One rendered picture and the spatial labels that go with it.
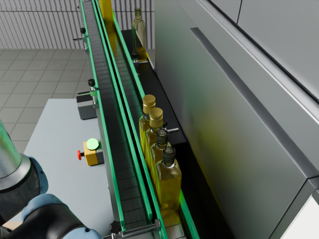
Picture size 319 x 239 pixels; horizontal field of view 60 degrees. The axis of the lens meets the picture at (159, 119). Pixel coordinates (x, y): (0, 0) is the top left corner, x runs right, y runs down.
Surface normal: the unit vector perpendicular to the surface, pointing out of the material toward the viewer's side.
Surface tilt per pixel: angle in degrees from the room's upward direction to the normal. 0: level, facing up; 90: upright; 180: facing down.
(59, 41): 90
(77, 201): 0
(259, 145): 90
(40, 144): 0
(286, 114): 90
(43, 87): 0
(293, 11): 90
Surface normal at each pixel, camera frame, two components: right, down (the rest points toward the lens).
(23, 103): 0.00, -0.73
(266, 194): -0.96, 0.18
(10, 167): 0.87, 0.32
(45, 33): 0.00, 0.69
